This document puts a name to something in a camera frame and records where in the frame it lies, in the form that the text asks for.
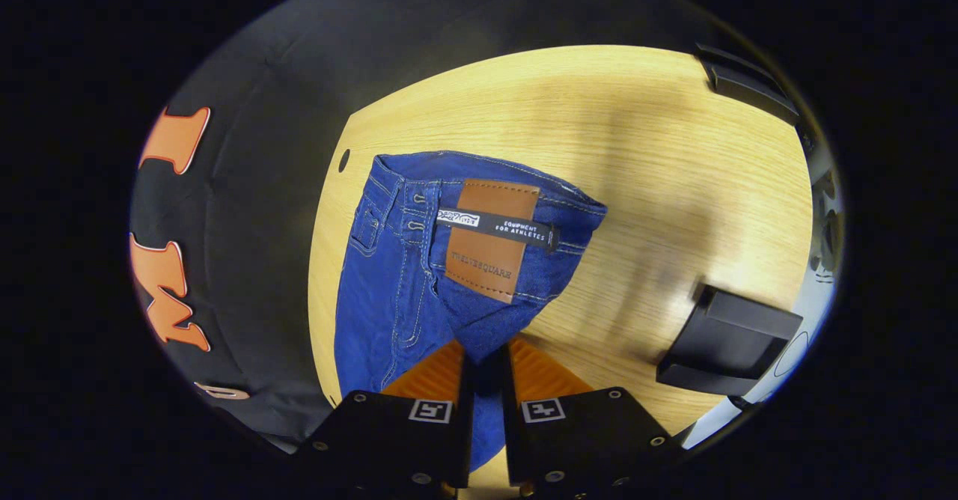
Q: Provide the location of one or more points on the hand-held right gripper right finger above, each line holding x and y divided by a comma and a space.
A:
510, 425

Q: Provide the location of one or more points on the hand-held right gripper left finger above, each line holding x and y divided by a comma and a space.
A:
465, 425

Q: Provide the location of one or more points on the blue denim jeans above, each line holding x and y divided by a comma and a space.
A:
389, 298

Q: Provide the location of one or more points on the black plastic stand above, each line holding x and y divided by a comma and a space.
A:
730, 335
748, 84

